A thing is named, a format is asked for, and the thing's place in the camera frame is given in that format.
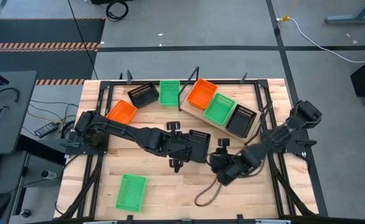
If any black power adapter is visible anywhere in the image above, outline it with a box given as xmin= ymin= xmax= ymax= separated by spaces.
xmin=34 ymin=121 xmax=60 ymax=139

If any thin black cable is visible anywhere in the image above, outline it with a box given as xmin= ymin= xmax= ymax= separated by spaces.
xmin=66 ymin=0 xmax=100 ymax=81

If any yellow cable plug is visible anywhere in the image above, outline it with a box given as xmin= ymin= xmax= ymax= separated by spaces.
xmin=278 ymin=0 xmax=298 ymax=22

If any black coiled cable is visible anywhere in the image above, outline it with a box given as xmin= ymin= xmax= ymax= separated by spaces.
xmin=105 ymin=0 xmax=130 ymax=22

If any wooden tray base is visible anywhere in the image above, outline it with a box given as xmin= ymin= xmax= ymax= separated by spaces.
xmin=178 ymin=66 xmax=272 ymax=147

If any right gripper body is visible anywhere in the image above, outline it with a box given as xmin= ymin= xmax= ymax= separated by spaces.
xmin=215 ymin=138 xmax=242 ymax=187

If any grey side desk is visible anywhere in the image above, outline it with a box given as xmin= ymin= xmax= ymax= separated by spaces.
xmin=0 ymin=70 xmax=37 ymax=156

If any black hazard-striped floor mat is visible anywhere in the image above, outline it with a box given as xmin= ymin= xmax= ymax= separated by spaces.
xmin=0 ymin=17 xmax=106 ymax=86

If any white power cable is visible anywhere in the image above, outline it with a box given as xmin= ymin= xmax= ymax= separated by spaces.
xmin=275 ymin=0 xmax=365 ymax=64

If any orange plastic basket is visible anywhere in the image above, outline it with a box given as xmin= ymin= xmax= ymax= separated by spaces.
xmin=187 ymin=78 xmax=219 ymax=111
xmin=105 ymin=99 xmax=138 ymax=125

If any green plastic basket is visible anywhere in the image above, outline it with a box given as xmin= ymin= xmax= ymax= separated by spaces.
xmin=115 ymin=174 xmax=147 ymax=213
xmin=158 ymin=80 xmax=181 ymax=108
xmin=203 ymin=92 xmax=236 ymax=126

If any black box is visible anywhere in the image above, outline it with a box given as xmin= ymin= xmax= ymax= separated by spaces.
xmin=90 ymin=0 xmax=133 ymax=5

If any grey metal table leg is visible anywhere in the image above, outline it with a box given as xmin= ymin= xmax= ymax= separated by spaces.
xmin=324 ymin=0 xmax=365 ymax=25

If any silver and black cylinder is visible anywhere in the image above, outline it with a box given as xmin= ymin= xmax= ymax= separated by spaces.
xmin=40 ymin=170 xmax=59 ymax=180

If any black plastic basket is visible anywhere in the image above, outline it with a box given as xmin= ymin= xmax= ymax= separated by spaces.
xmin=187 ymin=129 xmax=212 ymax=164
xmin=127 ymin=82 xmax=160 ymax=109
xmin=225 ymin=104 xmax=258 ymax=139

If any black floor cable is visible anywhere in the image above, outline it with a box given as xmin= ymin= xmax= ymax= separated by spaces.
xmin=29 ymin=99 xmax=79 ymax=108

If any yellow floor cable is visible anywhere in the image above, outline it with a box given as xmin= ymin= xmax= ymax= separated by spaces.
xmin=28 ymin=110 xmax=64 ymax=124

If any black aluminium table frame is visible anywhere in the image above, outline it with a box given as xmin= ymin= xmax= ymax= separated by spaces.
xmin=56 ymin=70 xmax=320 ymax=224

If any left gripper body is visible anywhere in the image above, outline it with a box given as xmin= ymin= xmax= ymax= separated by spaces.
xmin=165 ymin=121 xmax=192 ymax=174

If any dark grey desk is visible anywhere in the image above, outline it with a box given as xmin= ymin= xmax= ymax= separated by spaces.
xmin=0 ymin=151 xmax=31 ymax=224

